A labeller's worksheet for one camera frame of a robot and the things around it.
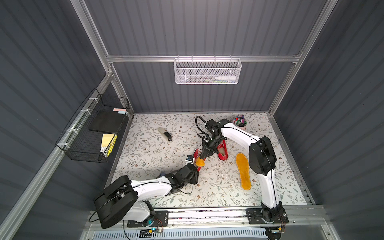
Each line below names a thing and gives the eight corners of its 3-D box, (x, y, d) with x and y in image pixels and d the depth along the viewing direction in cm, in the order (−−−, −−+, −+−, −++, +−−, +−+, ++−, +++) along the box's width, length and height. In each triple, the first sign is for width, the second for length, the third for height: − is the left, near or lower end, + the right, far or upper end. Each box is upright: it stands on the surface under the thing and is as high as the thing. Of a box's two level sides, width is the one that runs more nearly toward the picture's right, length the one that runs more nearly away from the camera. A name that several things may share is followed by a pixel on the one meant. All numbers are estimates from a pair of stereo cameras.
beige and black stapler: (157, 132, 111) (156, 128, 107) (161, 129, 113) (159, 125, 109) (169, 142, 105) (168, 138, 101) (173, 139, 107) (172, 135, 103)
